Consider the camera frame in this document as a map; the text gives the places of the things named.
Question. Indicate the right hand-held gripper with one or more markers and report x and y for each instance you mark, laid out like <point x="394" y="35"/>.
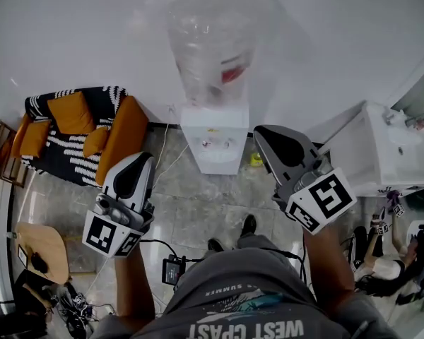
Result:
<point x="321" y="203"/>

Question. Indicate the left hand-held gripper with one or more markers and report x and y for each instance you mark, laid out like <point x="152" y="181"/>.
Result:
<point x="102" y="233"/>

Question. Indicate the white water dispenser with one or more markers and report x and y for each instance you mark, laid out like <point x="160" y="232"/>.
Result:
<point x="215" y="122"/>

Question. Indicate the person's left forearm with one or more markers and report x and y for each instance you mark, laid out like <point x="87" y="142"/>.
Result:
<point x="134" y="284"/>

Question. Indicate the person's right forearm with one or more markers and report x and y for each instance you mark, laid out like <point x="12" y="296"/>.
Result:
<point x="328" y="267"/>

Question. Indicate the white sink cabinet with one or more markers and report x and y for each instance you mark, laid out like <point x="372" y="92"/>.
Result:
<point x="360" y="154"/>

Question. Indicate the clear plastic water bottle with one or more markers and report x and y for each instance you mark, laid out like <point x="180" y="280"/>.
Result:
<point x="205" y="48"/>

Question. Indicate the small yellow container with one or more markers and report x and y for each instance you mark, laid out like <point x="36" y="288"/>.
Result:
<point x="257" y="159"/>

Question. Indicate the orange sofa seat cushion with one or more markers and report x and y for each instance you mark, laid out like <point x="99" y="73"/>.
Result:
<point x="123" y="136"/>

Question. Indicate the small orange cushion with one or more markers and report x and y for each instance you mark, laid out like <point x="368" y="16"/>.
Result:
<point x="95" y="141"/>

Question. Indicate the orange striped sofa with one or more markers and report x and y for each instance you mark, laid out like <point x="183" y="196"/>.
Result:
<point x="95" y="104"/>

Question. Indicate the person's right black shoe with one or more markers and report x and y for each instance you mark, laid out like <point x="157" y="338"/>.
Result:
<point x="249" y="224"/>

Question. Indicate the person's black shoe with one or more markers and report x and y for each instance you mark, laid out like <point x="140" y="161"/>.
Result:
<point x="215" y="245"/>
<point x="249" y="224"/>

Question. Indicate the large orange cushion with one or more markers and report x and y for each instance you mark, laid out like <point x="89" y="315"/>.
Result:
<point x="70" y="113"/>

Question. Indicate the person's grey trousers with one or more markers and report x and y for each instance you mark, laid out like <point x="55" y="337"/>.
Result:
<point x="251" y="240"/>

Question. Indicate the person's left black shoe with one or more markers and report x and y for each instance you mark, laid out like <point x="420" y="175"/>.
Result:
<point x="215" y="245"/>

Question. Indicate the round wooden table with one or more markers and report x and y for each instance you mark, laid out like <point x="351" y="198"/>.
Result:
<point x="46" y="238"/>

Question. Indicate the small black object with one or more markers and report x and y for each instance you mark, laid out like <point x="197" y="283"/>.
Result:
<point x="39" y="262"/>

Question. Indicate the wooden shelf rack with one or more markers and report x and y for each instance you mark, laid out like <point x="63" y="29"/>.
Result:
<point x="7" y="168"/>

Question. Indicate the white card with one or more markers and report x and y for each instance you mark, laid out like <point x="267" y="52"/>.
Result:
<point x="22" y="256"/>

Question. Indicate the person's grey t-shirt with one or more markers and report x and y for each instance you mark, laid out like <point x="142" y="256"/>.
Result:
<point x="240" y="277"/>

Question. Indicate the white wall socket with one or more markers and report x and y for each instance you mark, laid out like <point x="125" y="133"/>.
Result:
<point x="170" y="108"/>

